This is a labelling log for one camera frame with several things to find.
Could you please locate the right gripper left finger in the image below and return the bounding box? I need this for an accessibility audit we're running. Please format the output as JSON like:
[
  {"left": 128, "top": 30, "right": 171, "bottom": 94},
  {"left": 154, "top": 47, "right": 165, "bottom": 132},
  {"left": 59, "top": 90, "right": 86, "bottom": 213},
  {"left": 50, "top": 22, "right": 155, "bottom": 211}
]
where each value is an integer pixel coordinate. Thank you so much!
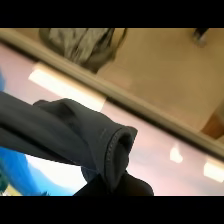
[{"left": 73, "top": 174, "right": 111, "bottom": 197}]

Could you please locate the dark blue garment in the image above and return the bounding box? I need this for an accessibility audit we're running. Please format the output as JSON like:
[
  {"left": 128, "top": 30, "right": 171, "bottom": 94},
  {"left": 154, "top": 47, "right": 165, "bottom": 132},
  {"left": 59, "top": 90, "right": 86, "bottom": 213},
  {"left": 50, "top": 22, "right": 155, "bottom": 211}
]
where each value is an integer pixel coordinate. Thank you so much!
[{"left": 0, "top": 91, "right": 139, "bottom": 194}]

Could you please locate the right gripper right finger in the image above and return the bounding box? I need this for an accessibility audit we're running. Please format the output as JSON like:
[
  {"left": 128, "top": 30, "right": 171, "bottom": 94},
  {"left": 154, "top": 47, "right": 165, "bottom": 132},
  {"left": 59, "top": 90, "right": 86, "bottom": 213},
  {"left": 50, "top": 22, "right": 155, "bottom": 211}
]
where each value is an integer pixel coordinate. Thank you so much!
[{"left": 116, "top": 171, "right": 155, "bottom": 197}]

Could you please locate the grey garment with folds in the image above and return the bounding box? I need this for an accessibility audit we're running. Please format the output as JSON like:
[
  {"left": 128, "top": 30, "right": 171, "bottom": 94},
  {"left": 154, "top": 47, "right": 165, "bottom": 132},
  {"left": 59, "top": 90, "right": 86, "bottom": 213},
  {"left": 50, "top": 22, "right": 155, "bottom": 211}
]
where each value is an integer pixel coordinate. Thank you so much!
[{"left": 38, "top": 28, "right": 128, "bottom": 74}]

